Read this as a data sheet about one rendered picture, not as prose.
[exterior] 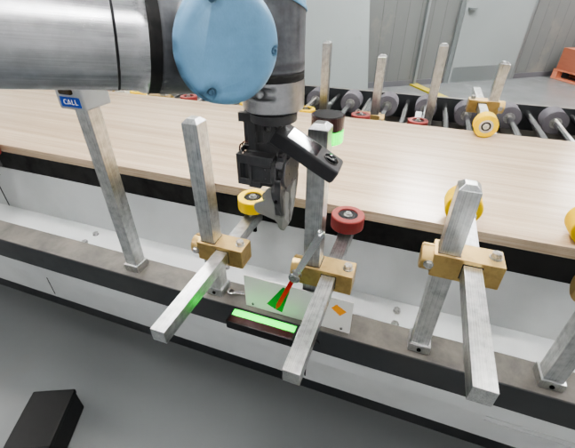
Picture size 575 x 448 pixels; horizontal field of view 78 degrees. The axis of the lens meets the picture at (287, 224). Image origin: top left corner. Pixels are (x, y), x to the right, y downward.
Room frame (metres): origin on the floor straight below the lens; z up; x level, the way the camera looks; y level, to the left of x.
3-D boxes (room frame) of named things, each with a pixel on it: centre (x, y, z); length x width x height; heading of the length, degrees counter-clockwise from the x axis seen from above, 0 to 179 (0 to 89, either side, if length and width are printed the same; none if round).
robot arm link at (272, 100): (0.53, 0.02, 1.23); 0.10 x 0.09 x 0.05; 160
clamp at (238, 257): (0.66, 0.16, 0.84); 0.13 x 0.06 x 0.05; 70
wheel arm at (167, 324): (0.61, 0.16, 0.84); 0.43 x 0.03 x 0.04; 160
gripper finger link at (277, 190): (0.50, 0.01, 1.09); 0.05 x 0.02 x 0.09; 160
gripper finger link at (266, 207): (0.52, 0.03, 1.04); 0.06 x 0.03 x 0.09; 70
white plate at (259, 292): (0.57, -0.02, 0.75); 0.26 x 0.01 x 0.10; 70
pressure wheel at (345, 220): (0.72, -0.15, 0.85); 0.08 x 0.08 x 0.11
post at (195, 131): (0.67, 0.18, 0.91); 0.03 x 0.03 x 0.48; 70
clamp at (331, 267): (0.58, -0.08, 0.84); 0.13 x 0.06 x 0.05; 70
